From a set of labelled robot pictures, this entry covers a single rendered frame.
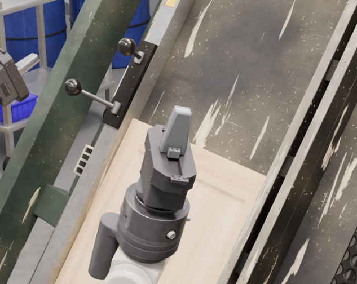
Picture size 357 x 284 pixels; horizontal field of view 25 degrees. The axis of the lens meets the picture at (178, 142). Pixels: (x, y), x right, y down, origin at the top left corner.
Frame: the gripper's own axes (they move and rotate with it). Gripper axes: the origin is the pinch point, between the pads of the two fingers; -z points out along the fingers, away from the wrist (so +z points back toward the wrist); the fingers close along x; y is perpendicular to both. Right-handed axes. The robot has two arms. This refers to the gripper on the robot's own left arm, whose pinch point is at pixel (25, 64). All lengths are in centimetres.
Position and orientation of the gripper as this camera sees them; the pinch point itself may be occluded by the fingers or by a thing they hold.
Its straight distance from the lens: 179.1
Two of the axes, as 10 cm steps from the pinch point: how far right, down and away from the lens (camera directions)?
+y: 6.6, 2.9, -7.0
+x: 2.9, 7.5, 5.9
